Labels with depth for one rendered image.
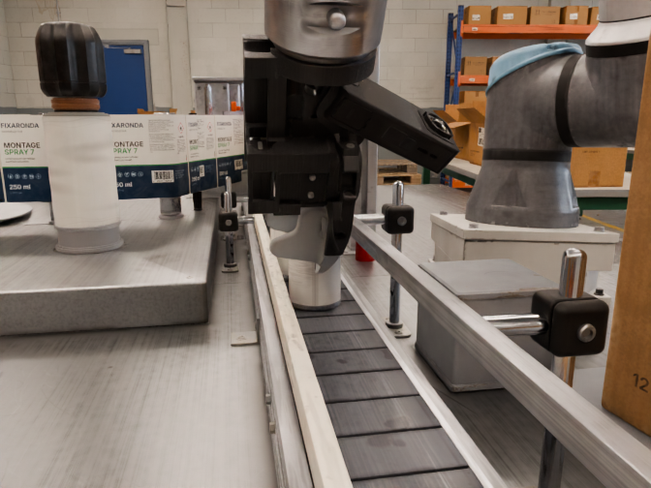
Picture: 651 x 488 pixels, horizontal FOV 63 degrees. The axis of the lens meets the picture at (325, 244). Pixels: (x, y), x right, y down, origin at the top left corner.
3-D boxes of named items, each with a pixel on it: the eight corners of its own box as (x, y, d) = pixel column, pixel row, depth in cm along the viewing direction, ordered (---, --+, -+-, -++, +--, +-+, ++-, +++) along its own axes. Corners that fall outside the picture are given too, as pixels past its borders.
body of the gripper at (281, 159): (244, 164, 45) (241, 17, 37) (345, 163, 46) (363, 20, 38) (248, 224, 39) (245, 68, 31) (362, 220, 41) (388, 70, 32)
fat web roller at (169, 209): (160, 215, 100) (152, 112, 96) (185, 214, 101) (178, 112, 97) (157, 220, 96) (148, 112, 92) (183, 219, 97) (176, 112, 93)
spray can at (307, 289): (289, 294, 56) (285, 90, 51) (338, 293, 56) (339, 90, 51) (288, 312, 51) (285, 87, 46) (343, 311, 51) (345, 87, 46)
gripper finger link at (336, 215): (316, 229, 46) (325, 143, 40) (336, 228, 46) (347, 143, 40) (324, 268, 43) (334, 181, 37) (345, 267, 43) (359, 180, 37)
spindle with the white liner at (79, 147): (66, 240, 80) (42, 27, 73) (129, 238, 82) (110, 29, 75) (46, 256, 72) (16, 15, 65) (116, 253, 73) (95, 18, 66)
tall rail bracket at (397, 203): (340, 326, 60) (341, 180, 57) (402, 322, 62) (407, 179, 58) (346, 337, 57) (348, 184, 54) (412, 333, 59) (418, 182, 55)
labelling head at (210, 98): (200, 190, 133) (194, 82, 127) (252, 189, 135) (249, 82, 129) (197, 198, 120) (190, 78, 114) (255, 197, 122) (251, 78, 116)
